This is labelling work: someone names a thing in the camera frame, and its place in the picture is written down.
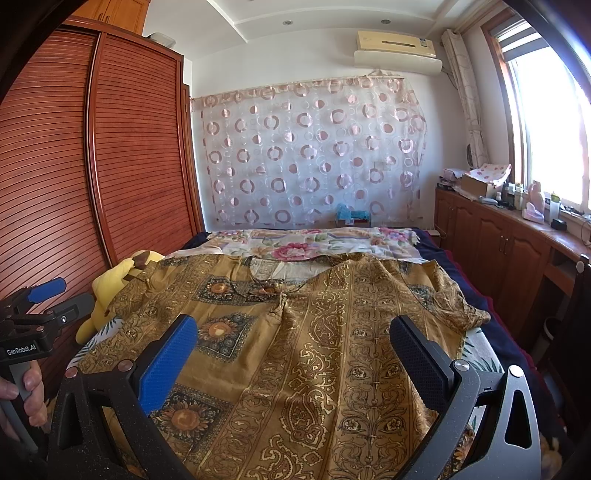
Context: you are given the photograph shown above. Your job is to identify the golden brown patterned garment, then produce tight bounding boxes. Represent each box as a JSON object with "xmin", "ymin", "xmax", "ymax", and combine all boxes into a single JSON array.
[{"xmin": 79, "ymin": 254, "xmax": 490, "ymax": 479}]

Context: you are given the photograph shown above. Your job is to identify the person's left hand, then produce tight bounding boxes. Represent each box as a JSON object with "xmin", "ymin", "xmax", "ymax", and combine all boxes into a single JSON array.
[{"xmin": 0, "ymin": 359, "xmax": 49, "ymax": 444}]

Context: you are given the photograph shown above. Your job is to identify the yellow plush toy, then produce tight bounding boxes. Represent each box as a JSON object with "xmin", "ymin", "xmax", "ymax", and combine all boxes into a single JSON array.
[{"xmin": 75, "ymin": 250, "xmax": 164, "ymax": 345}]

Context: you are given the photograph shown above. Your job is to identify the dark blue blanket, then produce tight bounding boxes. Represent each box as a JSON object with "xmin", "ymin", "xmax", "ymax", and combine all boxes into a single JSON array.
[{"xmin": 413, "ymin": 227, "xmax": 555, "ymax": 416}]

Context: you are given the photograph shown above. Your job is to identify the red wooden wardrobe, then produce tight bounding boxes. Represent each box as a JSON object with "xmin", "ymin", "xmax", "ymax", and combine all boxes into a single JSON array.
[{"xmin": 0, "ymin": 15, "xmax": 205, "ymax": 388}]

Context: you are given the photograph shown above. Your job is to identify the wooden window cabinet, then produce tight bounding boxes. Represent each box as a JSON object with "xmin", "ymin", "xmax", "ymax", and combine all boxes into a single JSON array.
[{"xmin": 434, "ymin": 189, "xmax": 590, "ymax": 349}]

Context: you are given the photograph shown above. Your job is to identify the floral bed sheet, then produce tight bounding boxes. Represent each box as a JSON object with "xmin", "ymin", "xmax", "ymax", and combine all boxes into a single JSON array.
[{"xmin": 170, "ymin": 227, "xmax": 425, "ymax": 263}]

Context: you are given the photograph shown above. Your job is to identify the cardboard box with dotted paper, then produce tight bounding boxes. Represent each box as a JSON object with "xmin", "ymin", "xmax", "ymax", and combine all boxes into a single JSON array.
[{"xmin": 460, "ymin": 164, "xmax": 512, "ymax": 198}]

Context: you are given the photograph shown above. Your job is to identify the teal object at headboard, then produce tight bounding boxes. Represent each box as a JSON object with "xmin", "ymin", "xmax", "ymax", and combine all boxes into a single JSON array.
[{"xmin": 335, "ymin": 203, "xmax": 372, "ymax": 228}]

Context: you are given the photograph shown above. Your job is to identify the pink circle sheer curtain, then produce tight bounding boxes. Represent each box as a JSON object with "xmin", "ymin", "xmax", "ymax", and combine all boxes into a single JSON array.
[{"xmin": 193, "ymin": 76, "xmax": 427, "ymax": 230}]

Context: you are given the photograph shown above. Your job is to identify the white patterned window curtain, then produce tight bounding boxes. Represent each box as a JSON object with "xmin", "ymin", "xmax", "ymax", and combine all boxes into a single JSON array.
[{"xmin": 441, "ymin": 29, "xmax": 489, "ymax": 168}]

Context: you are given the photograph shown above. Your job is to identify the white wall air conditioner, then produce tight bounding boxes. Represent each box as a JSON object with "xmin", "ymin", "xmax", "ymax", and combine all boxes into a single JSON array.
[{"xmin": 353, "ymin": 30, "xmax": 443, "ymax": 76}]

